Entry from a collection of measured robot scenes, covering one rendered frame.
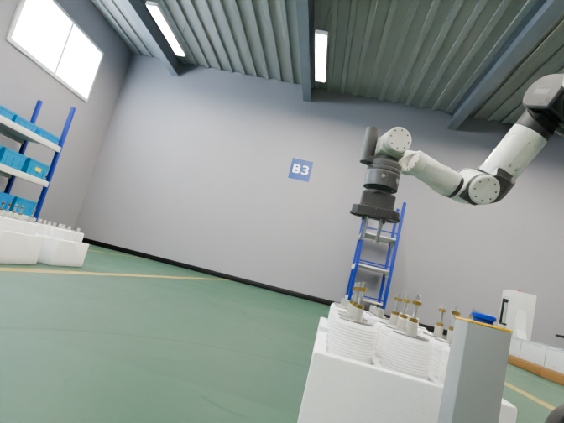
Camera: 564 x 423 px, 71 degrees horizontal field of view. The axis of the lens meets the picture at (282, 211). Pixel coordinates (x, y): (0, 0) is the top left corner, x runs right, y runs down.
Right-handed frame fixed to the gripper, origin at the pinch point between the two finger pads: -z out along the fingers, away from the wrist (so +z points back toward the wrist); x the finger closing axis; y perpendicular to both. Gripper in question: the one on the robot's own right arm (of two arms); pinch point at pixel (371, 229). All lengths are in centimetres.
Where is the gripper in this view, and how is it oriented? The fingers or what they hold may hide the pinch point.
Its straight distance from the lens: 104.6
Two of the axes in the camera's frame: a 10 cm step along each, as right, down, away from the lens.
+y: -1.5, -1.9, -9.7
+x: -9.6, -2.1, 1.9
